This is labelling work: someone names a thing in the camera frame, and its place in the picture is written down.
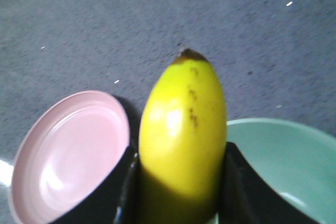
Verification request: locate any green ribbed bowl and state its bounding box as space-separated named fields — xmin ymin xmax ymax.
xmin=216 ymin=118 xmax=335 ymax=223

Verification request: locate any yellow banana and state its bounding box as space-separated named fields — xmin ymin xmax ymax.
xmin=136 ymin=48 xmax=227 ymax=223

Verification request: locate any pink plate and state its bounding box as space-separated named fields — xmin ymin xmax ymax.
xmin=8 ymin=90 xmax=130 ymax=223

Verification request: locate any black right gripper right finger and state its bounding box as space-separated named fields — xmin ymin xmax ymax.
xmin=218 ymin=142 xmax=323 ymax=223

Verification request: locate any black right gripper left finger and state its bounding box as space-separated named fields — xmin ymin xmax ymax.
xmin=53 ymin=146 xmax=139 ymax=224

